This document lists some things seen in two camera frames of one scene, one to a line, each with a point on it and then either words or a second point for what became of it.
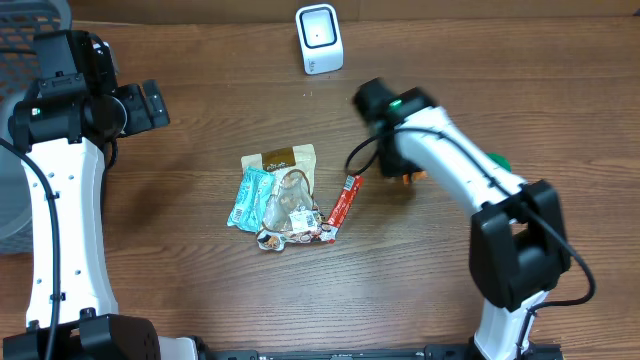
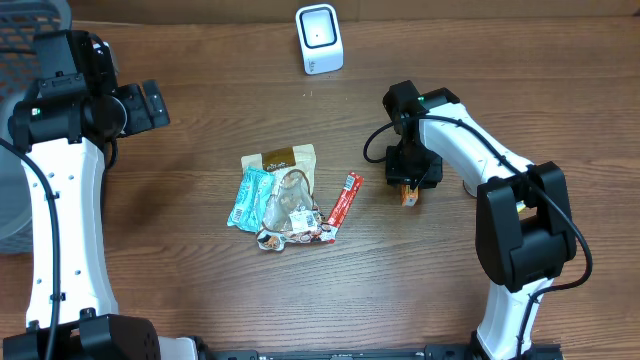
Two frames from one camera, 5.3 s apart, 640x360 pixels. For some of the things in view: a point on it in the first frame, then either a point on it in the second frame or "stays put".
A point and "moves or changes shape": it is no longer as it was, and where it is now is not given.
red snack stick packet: [342, 208] stays put
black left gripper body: [137, 117] stays put
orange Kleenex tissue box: [416, 175] moves or changes shape
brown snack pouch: [293, 214] stays put
